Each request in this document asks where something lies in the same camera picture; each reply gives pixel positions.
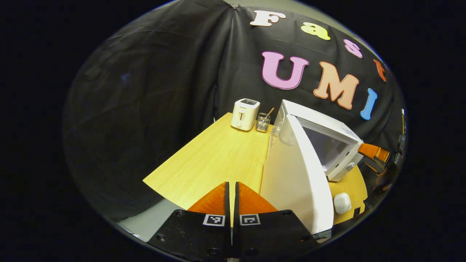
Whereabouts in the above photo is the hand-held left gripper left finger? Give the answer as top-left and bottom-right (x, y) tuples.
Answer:
(147, 181), (232, 262)

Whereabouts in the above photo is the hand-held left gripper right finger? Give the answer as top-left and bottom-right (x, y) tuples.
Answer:
(233, 181), (321, 261)

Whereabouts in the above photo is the white microwave oven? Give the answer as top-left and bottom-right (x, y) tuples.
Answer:
(260, 99), (364, 235)

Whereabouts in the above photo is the clear glass cup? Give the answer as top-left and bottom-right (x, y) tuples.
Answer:
(256, 112), (271, 133)

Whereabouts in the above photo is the white toaster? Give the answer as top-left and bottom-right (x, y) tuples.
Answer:
(231, 98), (261, 131)

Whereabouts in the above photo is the black backdrop cloth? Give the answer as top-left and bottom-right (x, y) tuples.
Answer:
(62, 0), (404, 222)

